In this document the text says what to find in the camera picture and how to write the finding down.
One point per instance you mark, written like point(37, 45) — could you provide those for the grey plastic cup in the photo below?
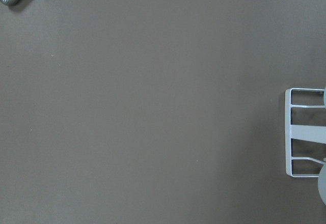
point(322, 184)

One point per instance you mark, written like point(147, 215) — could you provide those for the white wire cup rack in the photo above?
point(309, 133)

